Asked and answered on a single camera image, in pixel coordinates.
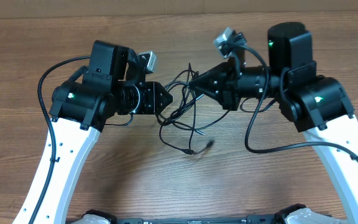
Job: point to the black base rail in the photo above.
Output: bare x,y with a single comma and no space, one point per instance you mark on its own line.
96,216

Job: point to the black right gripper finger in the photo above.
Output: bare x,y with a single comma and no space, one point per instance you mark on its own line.
210,89
216,74

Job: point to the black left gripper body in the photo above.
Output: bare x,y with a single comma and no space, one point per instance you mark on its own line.
146,104

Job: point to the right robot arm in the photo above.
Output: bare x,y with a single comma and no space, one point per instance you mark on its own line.
318,106

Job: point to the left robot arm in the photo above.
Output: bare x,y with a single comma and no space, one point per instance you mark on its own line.
113,83

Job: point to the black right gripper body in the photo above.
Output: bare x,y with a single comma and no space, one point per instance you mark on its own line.
232,98

